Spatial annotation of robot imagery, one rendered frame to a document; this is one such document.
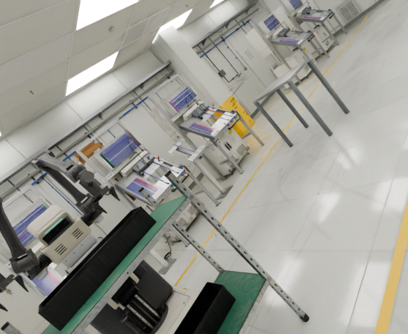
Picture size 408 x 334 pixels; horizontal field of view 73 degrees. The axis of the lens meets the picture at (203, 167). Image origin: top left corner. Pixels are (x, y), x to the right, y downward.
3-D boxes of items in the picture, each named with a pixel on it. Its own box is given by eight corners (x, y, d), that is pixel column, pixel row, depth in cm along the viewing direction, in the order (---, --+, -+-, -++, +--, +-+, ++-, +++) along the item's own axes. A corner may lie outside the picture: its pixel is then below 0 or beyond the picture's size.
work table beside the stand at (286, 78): (331, 135, 307) (287, 79, 293) (290, 147, 372) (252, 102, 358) (349, 111, 323) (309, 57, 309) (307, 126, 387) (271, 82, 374)
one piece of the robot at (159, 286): (129, 355, 214) (48, 285, 200) (173, 293, 243) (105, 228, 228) (142, 371, 186) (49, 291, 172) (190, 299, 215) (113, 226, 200)
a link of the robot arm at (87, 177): (79, 164, 140) (66, 175, 136) (81, 156, 130) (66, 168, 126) (97, 181, 141) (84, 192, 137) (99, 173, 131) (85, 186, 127)
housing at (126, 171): (150, 158, 418) (148, 151, 408) (127, 179, 393) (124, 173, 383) (146, 156, 422) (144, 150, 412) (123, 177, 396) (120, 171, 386)
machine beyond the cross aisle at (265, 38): (332, 54, 658) (283, -12, 625) (320, 69, 615) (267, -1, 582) (289, 83, 771) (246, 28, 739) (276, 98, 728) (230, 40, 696)
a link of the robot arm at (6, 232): (1, 190, 149) (-19, 198, 146) (-8, 192, 136) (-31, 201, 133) (39, 262, 155) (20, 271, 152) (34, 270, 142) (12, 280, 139)
